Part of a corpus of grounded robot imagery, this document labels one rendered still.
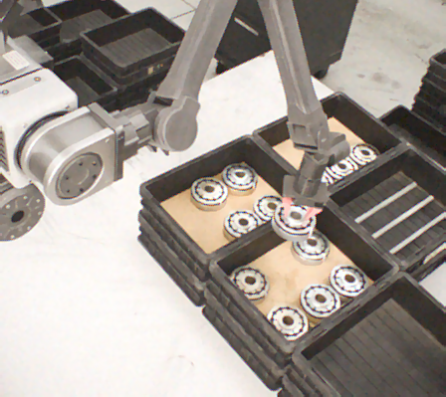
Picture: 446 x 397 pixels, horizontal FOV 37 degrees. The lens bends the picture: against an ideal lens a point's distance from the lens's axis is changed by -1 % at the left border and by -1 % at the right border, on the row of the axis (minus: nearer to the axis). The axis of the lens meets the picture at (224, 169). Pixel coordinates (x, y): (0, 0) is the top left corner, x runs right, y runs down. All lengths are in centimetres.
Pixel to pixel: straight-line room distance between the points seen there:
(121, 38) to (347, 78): 145
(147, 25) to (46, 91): 206
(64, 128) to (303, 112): 55
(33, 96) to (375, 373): 104
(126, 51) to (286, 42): 171
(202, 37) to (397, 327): 94
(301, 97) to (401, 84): 266
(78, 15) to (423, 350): 236
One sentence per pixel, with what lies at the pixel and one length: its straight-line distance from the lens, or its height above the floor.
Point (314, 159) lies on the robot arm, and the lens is 148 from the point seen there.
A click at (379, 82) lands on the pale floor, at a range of 400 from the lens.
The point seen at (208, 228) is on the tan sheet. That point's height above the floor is 83.
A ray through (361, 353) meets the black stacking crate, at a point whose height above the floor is 83.
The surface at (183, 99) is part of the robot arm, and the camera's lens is 116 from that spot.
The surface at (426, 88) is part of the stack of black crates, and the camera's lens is 328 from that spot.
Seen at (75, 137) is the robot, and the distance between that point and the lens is 107.
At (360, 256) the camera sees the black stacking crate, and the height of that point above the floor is 87.
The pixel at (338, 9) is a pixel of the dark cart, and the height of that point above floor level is 51.
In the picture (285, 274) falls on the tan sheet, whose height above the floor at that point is 83.
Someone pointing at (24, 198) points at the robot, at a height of 118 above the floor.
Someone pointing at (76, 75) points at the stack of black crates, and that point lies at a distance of 303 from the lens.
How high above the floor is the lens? 223
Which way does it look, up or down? 44 degrees down
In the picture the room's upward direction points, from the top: 10 degrees clockwise
